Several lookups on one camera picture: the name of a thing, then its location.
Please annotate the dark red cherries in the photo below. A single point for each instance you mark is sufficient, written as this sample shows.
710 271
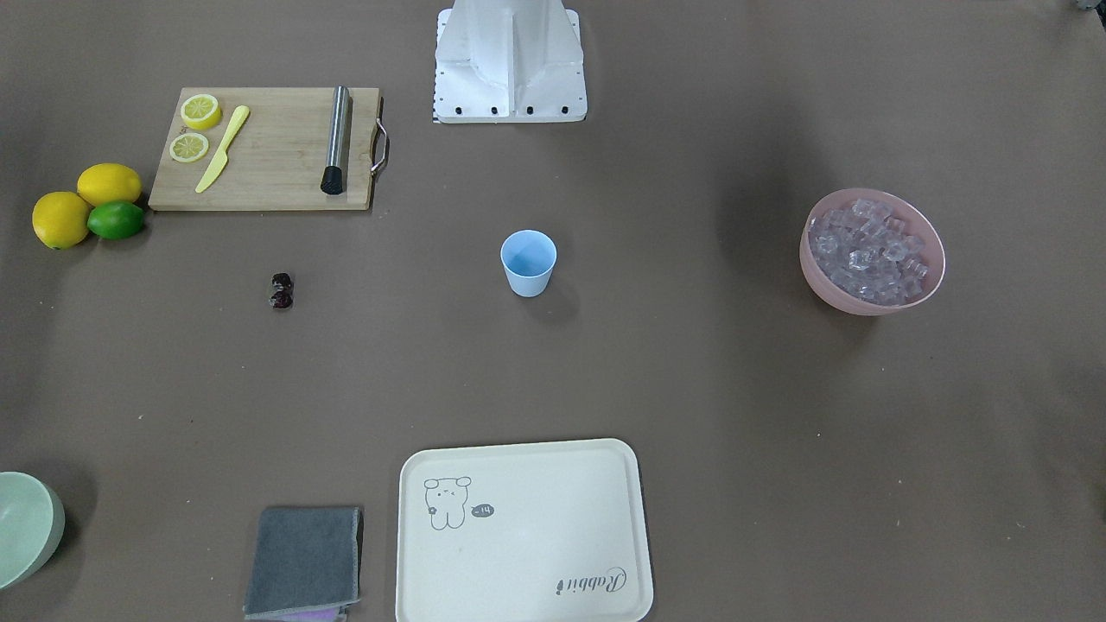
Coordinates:
282 291

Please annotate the yellow lemon front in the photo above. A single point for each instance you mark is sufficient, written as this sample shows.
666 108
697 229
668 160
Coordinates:
60 220

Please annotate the wooden cutting board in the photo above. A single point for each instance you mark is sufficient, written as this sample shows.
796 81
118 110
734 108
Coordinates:
278 157

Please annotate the lemon slice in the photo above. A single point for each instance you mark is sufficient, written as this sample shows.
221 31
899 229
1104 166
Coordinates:
188 147
201 112

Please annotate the clear ice cubes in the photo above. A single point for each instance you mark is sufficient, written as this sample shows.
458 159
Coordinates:
869 253

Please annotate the mint green bowl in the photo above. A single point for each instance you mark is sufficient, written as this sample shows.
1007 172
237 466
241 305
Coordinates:
32 523

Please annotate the steel muddler black tip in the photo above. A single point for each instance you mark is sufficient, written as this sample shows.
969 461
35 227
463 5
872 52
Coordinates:
333 178

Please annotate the yellow lemon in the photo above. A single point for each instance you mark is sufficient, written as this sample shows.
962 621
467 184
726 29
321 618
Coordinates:
109 182
60 220

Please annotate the grey folded cloth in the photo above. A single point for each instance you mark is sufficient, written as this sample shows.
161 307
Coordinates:
305 565

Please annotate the lemon slice upper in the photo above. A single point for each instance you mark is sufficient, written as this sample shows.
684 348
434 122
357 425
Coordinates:
201 112

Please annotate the cream rabbit tray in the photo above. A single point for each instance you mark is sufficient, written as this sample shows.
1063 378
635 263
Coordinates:
541 531

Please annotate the pink bowl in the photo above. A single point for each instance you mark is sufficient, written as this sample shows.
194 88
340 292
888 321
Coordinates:
918 224

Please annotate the green lime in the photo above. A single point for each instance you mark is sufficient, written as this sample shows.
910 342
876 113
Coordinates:
118 219

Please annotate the light blue plastic cup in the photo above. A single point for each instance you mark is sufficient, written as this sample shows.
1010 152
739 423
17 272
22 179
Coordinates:
528 258

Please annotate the yellow plastic knife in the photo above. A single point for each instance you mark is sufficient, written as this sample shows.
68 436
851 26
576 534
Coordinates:
220 157

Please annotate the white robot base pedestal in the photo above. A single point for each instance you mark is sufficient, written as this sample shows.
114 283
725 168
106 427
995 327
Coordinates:
509 62

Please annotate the lemon slice lower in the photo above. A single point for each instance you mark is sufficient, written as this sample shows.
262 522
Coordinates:
188 147

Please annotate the yellow lemon rear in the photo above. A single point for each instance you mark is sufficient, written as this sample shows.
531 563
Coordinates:
109 182

